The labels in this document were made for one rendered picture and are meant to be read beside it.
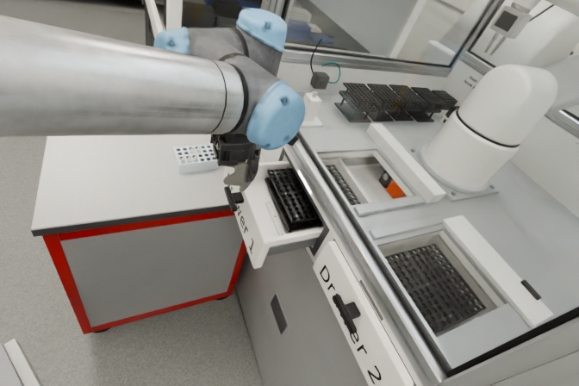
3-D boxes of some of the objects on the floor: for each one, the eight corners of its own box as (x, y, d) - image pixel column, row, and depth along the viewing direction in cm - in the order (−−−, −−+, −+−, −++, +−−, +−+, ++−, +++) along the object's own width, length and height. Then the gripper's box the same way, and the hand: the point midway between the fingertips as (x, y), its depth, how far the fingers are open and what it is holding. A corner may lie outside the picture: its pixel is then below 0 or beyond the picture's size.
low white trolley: (84, 347, 118) (30, 229, 69) (88, 218, 156) (55, 84, 107) (232, 305, 144) (269, 198, 95) (204, 203, 182) (221, 90, 134)
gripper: (213, 87, 57) (204, 171, 70) (228, 123, 50) (215, 208, 64) (257, 89, 60) (240, 167, 74) (277, 122, 54) (254, 202, 67)
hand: (242, 180), depth 69 cm, fingers open, 3 cm apart
